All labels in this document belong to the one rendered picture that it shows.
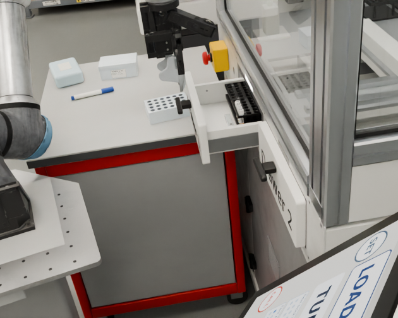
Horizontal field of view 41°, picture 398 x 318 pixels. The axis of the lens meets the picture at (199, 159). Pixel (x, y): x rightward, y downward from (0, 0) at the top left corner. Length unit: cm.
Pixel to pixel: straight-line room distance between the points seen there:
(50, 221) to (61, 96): 65
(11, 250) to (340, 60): 81
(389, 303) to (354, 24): 38
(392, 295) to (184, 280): 144
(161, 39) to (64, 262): 52
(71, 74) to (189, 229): 65
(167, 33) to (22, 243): 55
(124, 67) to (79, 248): 83
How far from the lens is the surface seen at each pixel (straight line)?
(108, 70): 185
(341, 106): 75
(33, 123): 136
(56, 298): 134
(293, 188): 96
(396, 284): 44
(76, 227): 122
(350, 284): 50
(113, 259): 174
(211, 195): 161
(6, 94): 138
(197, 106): 124
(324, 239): 87
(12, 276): 116
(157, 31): 121
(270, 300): 65
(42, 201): 133
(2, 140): 130
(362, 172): 82
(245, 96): 132
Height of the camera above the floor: 151
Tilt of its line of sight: 34 degrees down
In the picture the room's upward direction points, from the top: 7 degrees counter-clockwise
